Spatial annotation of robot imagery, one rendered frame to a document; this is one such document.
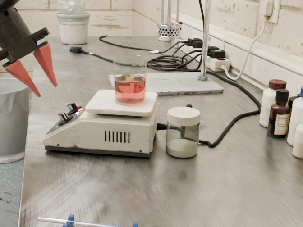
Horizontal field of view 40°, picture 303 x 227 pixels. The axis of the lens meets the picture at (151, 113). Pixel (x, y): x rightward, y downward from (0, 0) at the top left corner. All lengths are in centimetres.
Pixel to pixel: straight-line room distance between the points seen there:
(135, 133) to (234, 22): 85
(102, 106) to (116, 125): 5
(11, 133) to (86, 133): 168
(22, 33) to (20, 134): 172
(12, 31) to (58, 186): 27
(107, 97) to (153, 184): 21
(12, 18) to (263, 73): 72
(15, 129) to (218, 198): 187
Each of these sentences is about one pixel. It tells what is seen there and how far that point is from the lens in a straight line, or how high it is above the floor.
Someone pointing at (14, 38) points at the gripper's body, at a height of 95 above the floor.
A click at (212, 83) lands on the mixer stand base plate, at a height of 76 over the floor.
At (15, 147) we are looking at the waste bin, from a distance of 244.
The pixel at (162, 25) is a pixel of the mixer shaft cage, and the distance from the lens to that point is 114.
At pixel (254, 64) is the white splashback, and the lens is 125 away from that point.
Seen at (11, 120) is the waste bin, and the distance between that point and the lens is 237.
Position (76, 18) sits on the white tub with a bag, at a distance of 176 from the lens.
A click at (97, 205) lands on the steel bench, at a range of 61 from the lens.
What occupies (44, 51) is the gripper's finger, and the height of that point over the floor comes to 93.
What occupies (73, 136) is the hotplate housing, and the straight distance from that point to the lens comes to 75.
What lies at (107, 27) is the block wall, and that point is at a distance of 319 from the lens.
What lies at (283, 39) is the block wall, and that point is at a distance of 120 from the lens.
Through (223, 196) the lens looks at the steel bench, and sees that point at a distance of 64.
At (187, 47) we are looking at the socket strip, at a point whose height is 78.
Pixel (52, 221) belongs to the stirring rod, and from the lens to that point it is 52.
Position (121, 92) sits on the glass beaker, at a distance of 73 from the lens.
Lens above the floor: 108
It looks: 20 degrees down
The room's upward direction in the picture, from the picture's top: 2 degrees clockwise
